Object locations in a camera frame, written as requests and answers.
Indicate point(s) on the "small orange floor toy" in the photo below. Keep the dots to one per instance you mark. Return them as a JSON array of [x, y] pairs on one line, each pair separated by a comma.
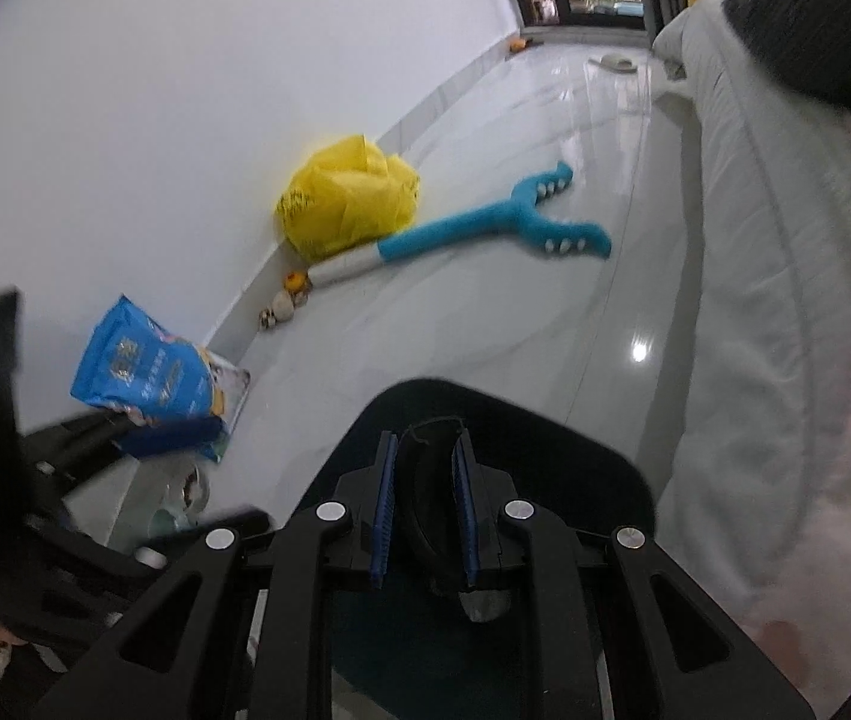
[[520, 43]]

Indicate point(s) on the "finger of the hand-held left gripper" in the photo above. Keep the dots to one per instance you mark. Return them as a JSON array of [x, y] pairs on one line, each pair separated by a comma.
[[245, 520], [170, 439]]

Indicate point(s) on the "blue forked plush toy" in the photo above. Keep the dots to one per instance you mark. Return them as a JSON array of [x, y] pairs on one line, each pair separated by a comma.
[[455, 229]]

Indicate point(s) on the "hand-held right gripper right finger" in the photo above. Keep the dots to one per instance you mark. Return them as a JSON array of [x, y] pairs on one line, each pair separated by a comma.
[[466, 517]]

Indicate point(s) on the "dark grey fleece blanket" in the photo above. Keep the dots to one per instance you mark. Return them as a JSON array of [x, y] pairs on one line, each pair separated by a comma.
[[800, 30]]

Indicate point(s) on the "yellow plastic bag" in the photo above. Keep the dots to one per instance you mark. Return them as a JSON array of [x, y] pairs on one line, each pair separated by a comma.
[[350, 195]]

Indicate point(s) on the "pet food bowl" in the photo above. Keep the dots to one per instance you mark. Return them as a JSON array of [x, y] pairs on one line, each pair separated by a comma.
[[185, 499]]

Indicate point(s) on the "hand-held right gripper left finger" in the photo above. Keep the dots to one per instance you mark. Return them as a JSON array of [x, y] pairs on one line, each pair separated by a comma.
[[384, 510]]

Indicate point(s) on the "beige slipper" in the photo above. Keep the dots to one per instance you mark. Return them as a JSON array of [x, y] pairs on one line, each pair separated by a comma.
[[615, 64]]

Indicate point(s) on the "black curved plastic piece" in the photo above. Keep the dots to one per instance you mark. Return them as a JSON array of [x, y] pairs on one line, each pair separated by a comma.
[[425, 510]]

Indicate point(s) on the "spotted toy ball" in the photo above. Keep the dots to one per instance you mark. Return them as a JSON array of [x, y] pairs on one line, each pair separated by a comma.
[[286, 307], [268, 319]]

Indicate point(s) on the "blue pet food bag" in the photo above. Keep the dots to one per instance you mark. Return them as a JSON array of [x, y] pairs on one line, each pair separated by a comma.
[[148, 375]]

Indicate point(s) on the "orange toy ball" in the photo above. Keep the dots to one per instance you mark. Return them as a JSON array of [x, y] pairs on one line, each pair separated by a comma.
[[296, 283]]

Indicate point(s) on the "black trash bin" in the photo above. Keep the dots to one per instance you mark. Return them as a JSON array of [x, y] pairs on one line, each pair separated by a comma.
[[582, 480]]

